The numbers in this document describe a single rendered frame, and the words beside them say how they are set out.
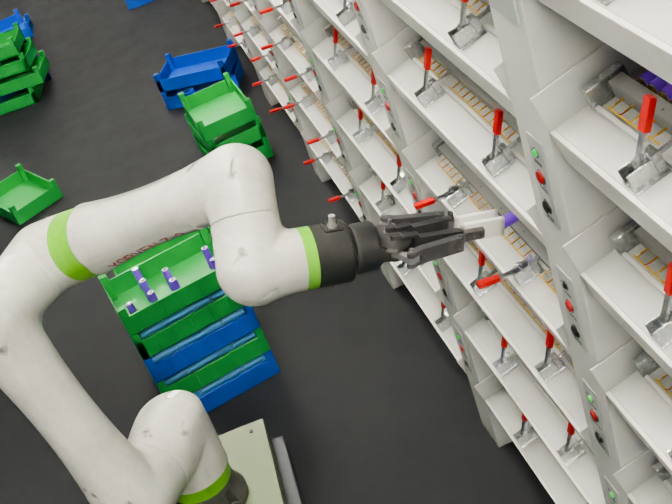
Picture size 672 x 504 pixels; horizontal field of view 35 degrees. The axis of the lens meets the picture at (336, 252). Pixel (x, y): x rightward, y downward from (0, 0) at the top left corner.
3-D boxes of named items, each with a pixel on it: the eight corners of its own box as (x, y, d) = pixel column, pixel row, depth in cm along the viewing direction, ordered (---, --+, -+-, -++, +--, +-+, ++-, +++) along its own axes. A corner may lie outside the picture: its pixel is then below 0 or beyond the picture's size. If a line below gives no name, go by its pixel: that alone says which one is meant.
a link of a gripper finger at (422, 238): (388, 232, 156) (391, 237, 155) (462, 222, 158) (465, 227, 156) (389, 255, 158) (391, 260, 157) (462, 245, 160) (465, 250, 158)
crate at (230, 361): (168, 406, 272) (156, 384, 267) (146, 367, 288) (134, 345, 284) (271, 349, 278) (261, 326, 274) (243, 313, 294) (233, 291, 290)
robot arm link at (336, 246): (305, 273, 161) (322, 305, 154) (301, 205, 155) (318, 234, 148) (343, 266, 163) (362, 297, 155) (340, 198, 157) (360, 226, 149)
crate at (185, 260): (130, 337, 259) (117, 312, 254) (109, 299, 275) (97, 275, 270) (239, 278, 265) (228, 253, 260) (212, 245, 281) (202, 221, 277)
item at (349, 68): (408, 166, 207) (372, 114, 200) (321, 62, 258) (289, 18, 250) (493, 103, 206) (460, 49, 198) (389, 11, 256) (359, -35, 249)
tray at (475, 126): (557, 259, 138) (511, 186, 131) (398, 93, 189) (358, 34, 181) (686, 165, 137) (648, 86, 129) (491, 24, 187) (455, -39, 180)
